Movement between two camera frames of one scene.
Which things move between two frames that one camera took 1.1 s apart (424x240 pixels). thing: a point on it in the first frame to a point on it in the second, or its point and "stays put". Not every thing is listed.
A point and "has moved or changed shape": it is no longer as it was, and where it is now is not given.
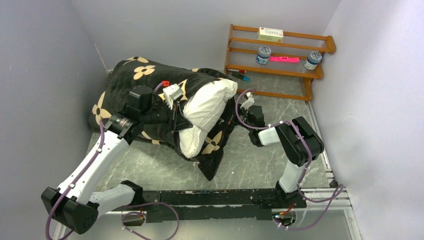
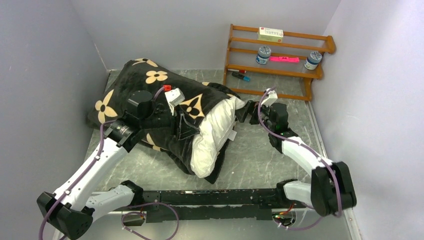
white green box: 270,34 stays put
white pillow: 204,109 to 213,136
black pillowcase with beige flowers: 152,92 has moved or changed shape
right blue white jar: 312,60 stays put
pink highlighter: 285,59 stays put
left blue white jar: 263,55 stays put
